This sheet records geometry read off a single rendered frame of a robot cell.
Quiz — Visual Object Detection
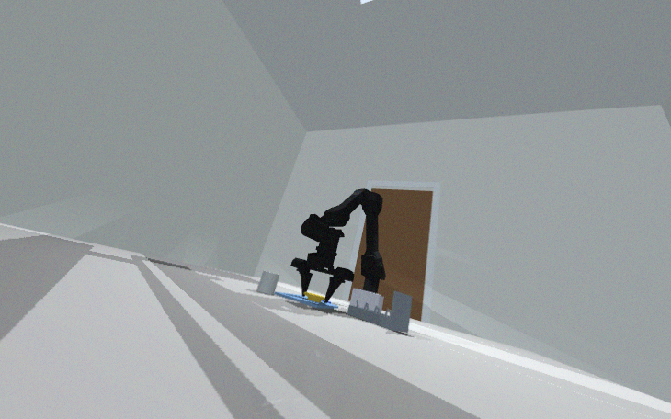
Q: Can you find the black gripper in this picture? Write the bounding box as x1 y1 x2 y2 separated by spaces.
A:
290 243 354 304

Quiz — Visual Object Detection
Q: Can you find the yellow plate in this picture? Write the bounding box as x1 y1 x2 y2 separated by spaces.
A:
303 292 325 303

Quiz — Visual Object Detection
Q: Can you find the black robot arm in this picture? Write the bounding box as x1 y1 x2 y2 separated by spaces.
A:
301 188 386 294

